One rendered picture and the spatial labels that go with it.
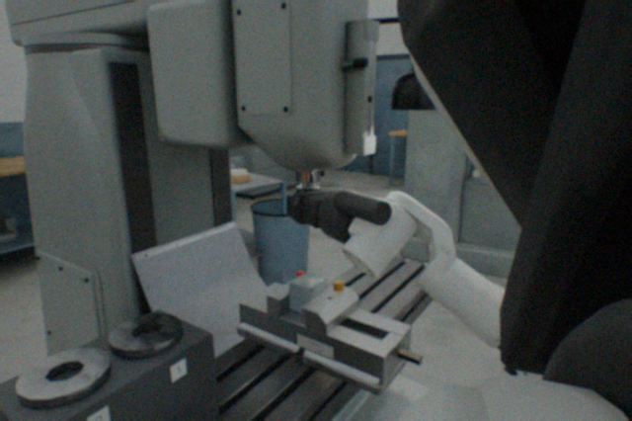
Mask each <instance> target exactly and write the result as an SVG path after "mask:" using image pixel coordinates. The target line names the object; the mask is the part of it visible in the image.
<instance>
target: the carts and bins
mask: <svg viewBox="0 0 632 421"><path fill-rule="evenodd" d="M231 173H232V191H233V209H234V220H235V221H236V223H237V215H236V197H235V192H240V191H245V190H251V189H256V188H261V187H265V186H270V185H277V184H280V195H281V199H279V200H267V201H261V202H257V203H254V204H252V205H251V206H250V210H251V212H252V220H253V228H254V232H251V231H248V230H245V229H242V228H240V227H238V228H239V231H240V233H241V236H242V238H243V241H244V243H245V245H246V249H247V251H248V254H249V256H250V259H251V260H254V259H257V265H258V274H259V276H260V278H261V279H262V281H263V282H264V284H265V285H266V286H269V285H271V284H273V283H278V284H281V285H285V284H287V283H288V282H290V281H292V280H294V279H295V278H297V271H304V273H306V272H307V264H308V247H309V231H310V225H308V224H303V225H301V224H299V223H297V222H295V221H294V220H293V219H291V218H290V217H289V216H288V213H287V210H286V202H287V199H286V182H287V180H286V179H284V178H282V179H279V178H274V177H268V176H263V175H258V174H253V173H249V172H247V170H246V169H244V157H232V158H231Z"/></svg>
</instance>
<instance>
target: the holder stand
mask: <svg viewBox="0 0 632 421"><path fill-rule="evenodd" d="M0 421H219V414H218V401H217V388H216V373H215V361H214V348H213V335H212V333H211V332H209V331H207V330H205V329H203V328H201V327H198V326H196V325H194V324H192V323H190V322H188V321H185V320H183V319H181V318H179V317H177V316H176V315H172V314H170V313H168V312H165V311H163V310H161V309H158V310H156V311H154V312H152V313H149V314H143V315H138V316H136V317H133V318H130V319H128V320H126V321H124V322H123V323H121V324H119V325H118V326H116V329H115V330H114V331H113V332H110V333H108V334H106V335H103V336H101V337H99V338H97V339H95V340H93V341H91V342H88V343H86V344H84V345H82V346H79V347H77V348H75V349H69V350H64V351H61V352H58V353H56V355H52V356H49V357H46V358H44V359H43V360H41V361H39V362H37V363H36V364H34V365H32V366H31V367H28V368H27V369H26V370H25V371H24V372H23V373H21V374H19V375H17V376H15V377H13V378H12V379H9V380H6V381H4V382H2V383H0Z"/></svg>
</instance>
